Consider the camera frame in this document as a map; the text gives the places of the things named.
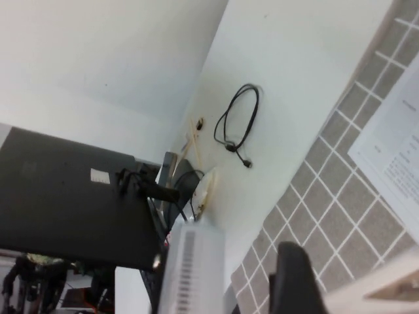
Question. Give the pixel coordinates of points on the small black clip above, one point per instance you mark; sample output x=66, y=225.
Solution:
x=200, y=124

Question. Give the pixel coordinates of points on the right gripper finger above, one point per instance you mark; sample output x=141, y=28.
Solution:
x=294, y=284

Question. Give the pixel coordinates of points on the white product catalogue book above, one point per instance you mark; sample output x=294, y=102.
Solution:
x=393, y=147

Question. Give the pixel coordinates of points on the grey metal post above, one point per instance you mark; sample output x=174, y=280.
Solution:
x=167, y=167

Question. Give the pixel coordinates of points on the thin wooden stick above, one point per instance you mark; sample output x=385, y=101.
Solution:
x=190, y=145

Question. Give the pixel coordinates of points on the dark blurry background equipment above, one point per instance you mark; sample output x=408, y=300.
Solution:
x=36, y=281

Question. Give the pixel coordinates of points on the grey white checked tablecloth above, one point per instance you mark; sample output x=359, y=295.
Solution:
x=311, y=212

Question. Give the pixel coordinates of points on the black computer monitor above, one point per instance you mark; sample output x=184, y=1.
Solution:
x=65, y=202

